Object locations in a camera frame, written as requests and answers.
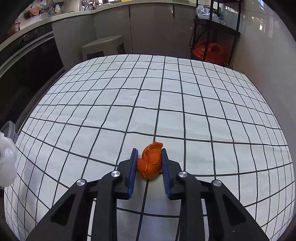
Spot orange peel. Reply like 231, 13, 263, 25
137, 142, 163, 180

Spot clear plastic bag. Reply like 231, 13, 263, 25
0, 133, 18, 187

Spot grey perforated trash basket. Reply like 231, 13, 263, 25
1, 121, 18, 144

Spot grey kitchen cabinets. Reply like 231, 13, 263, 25
52, 2, 196, 70

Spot white black grid tablecloth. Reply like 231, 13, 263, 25
4, 54, 295, 240

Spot beige plastic stool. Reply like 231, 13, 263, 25
82, 35, 126, 61

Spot orange plastic bag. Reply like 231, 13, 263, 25
192, 39, 227, 65

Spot black metal shelf rack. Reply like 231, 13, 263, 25
189, 1, 242, 67

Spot black built-in oven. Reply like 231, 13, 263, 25
1, 23, 64, 125

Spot white plastic bag on shelf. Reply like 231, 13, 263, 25
196, 5, 226, 25

